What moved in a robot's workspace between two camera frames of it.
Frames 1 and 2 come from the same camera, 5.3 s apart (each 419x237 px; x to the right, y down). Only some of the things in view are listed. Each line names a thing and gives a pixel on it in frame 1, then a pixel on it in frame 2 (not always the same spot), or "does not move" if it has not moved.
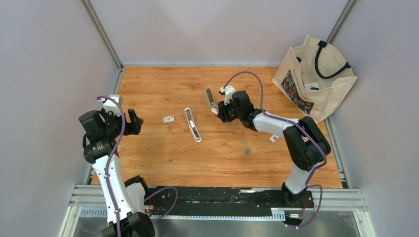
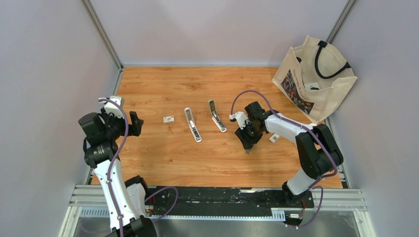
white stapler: x=192 y=125 does not move
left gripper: x=134 y=127 does not move
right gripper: x=223 y=113 to x=247 y=141
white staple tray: x=273 y=138 does not move
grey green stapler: x=215 y=108 to x=216 y=117
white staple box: x=168 y=119 does not move
